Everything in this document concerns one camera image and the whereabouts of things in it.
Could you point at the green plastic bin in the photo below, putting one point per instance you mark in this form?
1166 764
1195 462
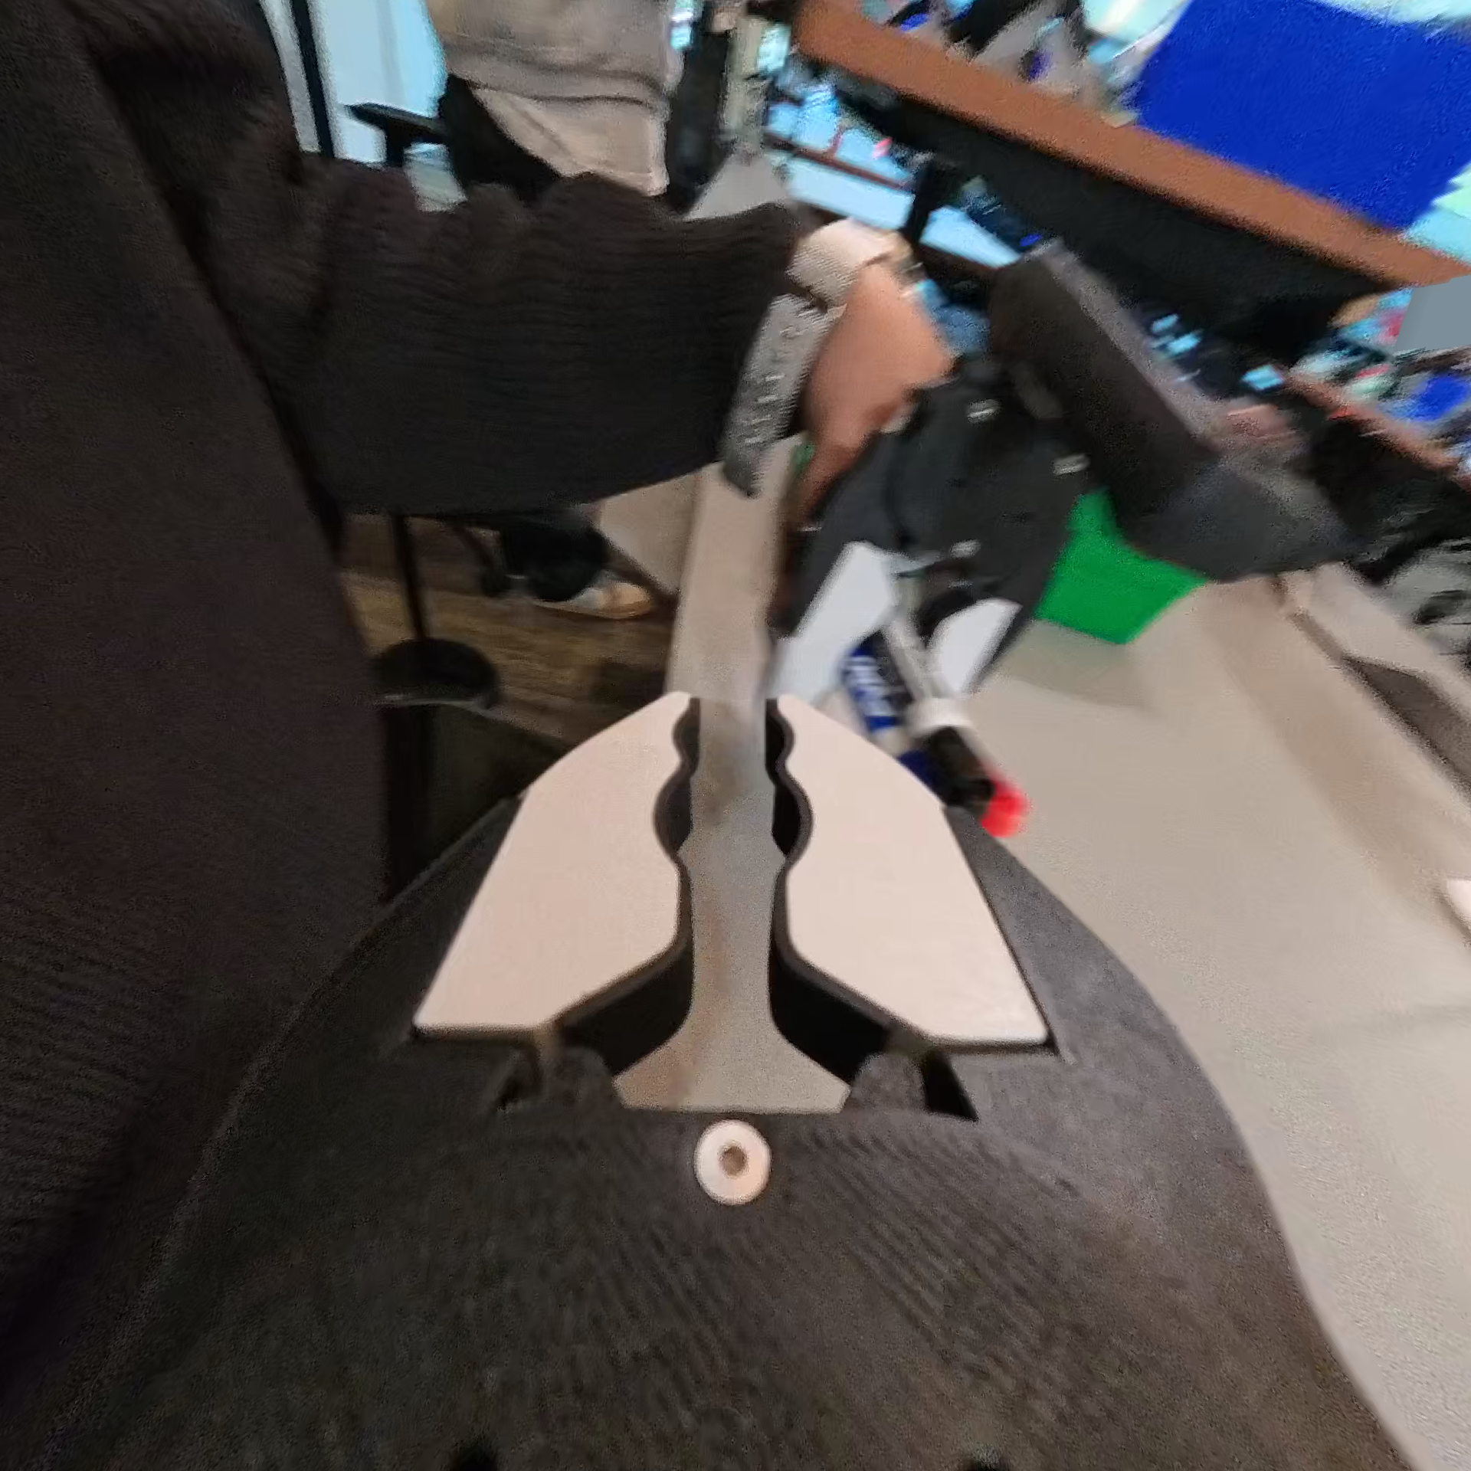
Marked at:
1115 574

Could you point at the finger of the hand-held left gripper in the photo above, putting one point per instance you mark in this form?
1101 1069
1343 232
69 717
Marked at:
971 644
833 621

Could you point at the black dry erase marker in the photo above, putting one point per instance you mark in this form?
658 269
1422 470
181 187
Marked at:
955 736

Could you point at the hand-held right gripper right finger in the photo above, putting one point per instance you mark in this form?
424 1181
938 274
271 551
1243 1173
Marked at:
896 919

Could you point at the person's left hand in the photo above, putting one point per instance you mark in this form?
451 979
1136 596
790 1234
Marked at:
875 367

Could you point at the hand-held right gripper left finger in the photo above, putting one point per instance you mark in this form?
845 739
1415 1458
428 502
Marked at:
574 907

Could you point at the blue screen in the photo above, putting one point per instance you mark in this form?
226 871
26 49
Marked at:
1298 92

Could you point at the brown wooden shelf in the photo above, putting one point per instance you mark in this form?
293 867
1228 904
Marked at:
1150 155

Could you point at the red dry erase marker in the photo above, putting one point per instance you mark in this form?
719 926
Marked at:
1003 811

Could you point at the person's left forearm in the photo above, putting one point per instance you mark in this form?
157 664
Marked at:
553 345

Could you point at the blue dry erase marker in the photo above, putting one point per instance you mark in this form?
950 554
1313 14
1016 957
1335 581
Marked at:
875 677

